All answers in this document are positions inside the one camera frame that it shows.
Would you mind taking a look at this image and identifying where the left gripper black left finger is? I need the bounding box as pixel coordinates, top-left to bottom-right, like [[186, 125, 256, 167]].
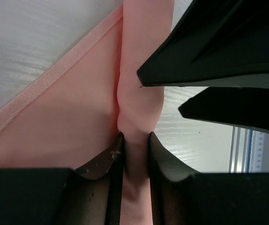
[[0, 134, 124, 225]]

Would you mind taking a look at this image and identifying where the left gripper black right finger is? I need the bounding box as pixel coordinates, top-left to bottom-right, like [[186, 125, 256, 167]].
[[148, 133, 269, 225]]

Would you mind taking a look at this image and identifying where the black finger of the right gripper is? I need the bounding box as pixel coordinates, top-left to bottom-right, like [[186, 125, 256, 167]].
[[137, 0, 269, 87], [179, 87, 269, 134]]

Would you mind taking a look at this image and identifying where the pink cloth napkin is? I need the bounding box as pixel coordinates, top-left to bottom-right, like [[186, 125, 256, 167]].
[[0, 0, 174, 225]]

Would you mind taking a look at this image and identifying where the white slotted cable duct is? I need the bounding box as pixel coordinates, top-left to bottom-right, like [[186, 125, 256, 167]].
[[250, 131, 269, 173]]

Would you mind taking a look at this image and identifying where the aluminium mounting rail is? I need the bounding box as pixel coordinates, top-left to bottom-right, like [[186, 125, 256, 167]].
[[229, 127, 253, 173]]

